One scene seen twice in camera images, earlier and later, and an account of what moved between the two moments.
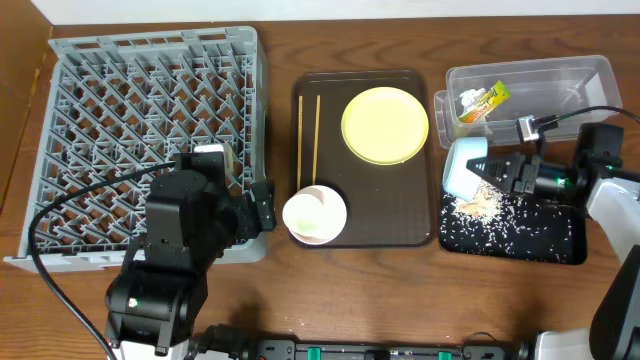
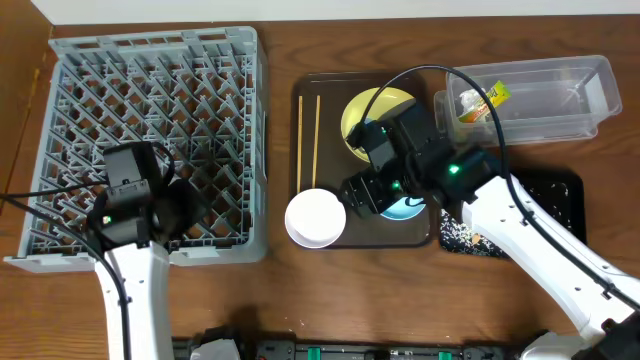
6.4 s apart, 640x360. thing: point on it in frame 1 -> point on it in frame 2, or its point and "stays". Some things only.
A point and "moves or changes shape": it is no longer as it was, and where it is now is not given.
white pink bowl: [314, 214] stays
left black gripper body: [263, 206] -> [179, 211]
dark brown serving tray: [386, 205] stays
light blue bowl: [457, 178] moves or changes shape
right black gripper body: [521, 172] -> [357, 198]
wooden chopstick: [316, 140] stays
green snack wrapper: [498, 94] stays
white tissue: [469, 97] stays
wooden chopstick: [299, 139] stays
